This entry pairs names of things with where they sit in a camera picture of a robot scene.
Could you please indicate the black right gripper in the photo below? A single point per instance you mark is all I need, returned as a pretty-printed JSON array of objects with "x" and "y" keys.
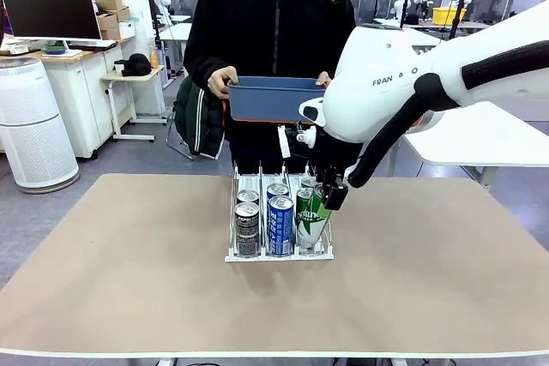
[{"x": 332, "y": 158}]

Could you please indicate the green beverage can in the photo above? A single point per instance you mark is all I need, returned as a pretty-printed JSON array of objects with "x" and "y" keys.
[
  {"x": 311, "y": 229},
  {"x": 303, "y": 193},
  {"x": 308, "y": 181}
]

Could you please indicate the blue plastic storage bin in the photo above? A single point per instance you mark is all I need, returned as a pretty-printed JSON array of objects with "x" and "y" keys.
[{"x": 274, "y": 98}]

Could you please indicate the person's right forearm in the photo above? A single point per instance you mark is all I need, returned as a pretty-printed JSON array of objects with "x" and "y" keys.
[{"x": 201, "y": 61}]

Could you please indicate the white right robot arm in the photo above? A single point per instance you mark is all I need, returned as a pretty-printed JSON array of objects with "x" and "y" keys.
[{"x": 377, "y": 96}]

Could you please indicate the blue beverage can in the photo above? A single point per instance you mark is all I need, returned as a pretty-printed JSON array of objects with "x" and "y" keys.
[
  {"x": 278, "y": 189},
  {"x": 281, "y": 224}
]

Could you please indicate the person's left hand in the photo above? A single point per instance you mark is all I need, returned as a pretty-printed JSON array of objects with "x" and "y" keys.
[{"x": 324, "y": 79}]

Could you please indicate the person's right hand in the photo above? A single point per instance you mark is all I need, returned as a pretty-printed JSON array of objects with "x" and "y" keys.
[{"x": 218, "y": 83}]

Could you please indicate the small cardboard box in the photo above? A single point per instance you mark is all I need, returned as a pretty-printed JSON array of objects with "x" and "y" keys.
[
  {"x": 110, "y": 33},
  {"x": 106, "y": 21},
  {"x": 122, "y": 13}
]

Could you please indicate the white carton box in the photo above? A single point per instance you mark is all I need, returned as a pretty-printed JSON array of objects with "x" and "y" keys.
[{"x": 127, "y": 28}]

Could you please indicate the black computer monitor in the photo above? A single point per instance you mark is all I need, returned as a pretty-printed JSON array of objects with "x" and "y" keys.
[{"x": 51, "y": 10}]

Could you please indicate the black keyboard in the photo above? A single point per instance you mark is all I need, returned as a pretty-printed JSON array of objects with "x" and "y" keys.
[{"x": 92, "y": 45}]

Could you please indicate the green bowl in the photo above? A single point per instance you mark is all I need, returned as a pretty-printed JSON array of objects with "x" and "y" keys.
[{"x": 54, "y": 49}]

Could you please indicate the white background table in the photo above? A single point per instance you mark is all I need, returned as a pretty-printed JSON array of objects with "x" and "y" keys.
[{"x": 176, "y": 31}]

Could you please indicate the white cup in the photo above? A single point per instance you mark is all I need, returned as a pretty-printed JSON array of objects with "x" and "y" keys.
[{"x": 118, "y": 67}]

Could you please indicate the black bag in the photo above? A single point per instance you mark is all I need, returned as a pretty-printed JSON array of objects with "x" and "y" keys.
[{"x": 135, "y": 64}]

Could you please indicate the orange bottle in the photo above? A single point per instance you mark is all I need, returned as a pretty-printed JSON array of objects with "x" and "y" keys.
[{"x": 153, "y": 57}]

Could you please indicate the small wooden side table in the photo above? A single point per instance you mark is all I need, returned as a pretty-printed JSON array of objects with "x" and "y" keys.
[{"x": 128, "y": 76}]

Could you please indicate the dark green striped jacket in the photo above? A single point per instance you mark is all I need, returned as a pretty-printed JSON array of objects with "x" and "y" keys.
[{"x": 193, "y": 117}]

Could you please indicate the white air purifier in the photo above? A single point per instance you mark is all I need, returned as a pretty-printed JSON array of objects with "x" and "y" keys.
[{"x": 34, "y": 126}]

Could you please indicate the large white table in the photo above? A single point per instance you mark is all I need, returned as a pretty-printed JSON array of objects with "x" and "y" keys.
[{"x": 493, "y": 139}]

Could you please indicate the person in black hoodie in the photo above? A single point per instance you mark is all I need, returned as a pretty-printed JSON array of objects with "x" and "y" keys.
[{"x": 274, "y": 19}]

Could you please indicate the yellow plastic bin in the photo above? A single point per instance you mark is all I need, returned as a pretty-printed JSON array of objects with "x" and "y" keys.
[{"x": 448, "y": 15}]

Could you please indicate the black tripod pole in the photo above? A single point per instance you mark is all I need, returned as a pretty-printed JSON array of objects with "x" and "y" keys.
[{"x": 458, "y": 14}]

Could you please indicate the wooden shelf table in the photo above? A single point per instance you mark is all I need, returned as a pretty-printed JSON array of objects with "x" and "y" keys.
[{"x": 476, "y": 23}]

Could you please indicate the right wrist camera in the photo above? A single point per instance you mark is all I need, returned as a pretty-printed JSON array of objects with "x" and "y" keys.
[{"x": 283, "y": 143}]

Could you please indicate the metal chair frame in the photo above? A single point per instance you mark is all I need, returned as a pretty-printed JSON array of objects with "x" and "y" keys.
[{"x": 178, "y": 147}]

